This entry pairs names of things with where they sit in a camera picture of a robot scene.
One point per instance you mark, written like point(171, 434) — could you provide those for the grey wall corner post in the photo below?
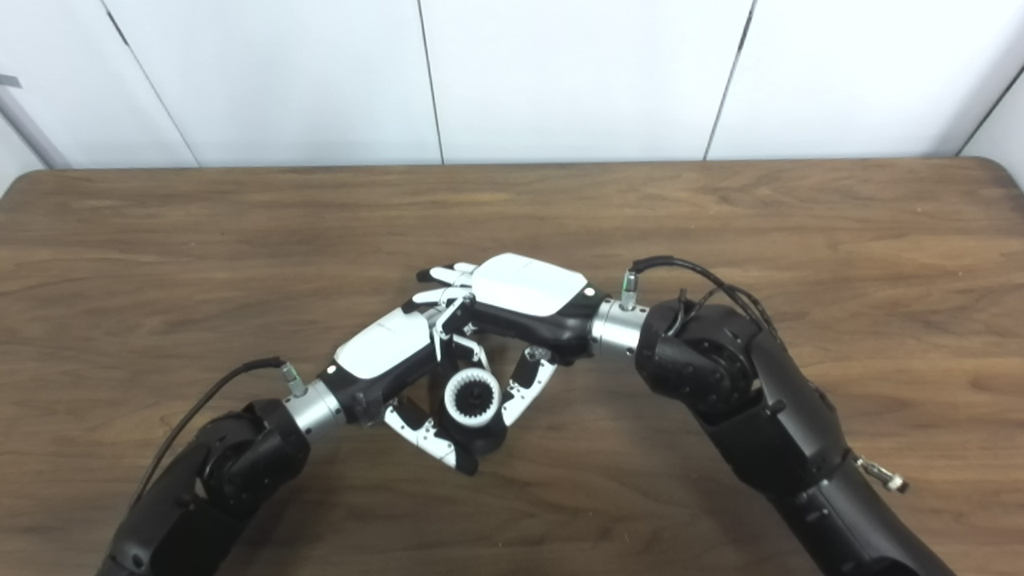
point(32, 132)

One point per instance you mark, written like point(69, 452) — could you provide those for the white and black left hand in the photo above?
point(380, 348)

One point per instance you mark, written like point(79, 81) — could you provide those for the round black plastic part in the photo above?
point(484, 440)

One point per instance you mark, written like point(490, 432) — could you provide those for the white and black right hand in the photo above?
point(528, 284)

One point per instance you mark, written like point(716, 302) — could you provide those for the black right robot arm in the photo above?
point(760, 408)

